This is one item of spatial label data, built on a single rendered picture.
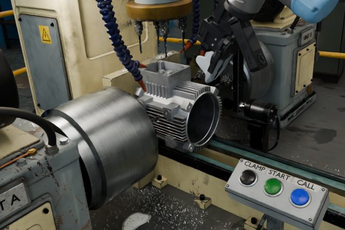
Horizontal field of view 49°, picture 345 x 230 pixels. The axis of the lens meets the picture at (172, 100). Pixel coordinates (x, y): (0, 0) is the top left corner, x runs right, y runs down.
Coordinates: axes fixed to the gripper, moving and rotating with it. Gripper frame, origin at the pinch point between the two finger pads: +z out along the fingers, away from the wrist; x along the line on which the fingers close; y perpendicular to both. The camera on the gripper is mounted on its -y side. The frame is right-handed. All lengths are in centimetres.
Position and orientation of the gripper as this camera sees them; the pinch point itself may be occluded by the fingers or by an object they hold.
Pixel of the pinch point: (211, 80)
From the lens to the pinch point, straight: 91.7
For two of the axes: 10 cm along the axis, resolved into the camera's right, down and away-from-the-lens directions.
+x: -6.4, 3.4, -6.9
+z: -3.3, 6.9, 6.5
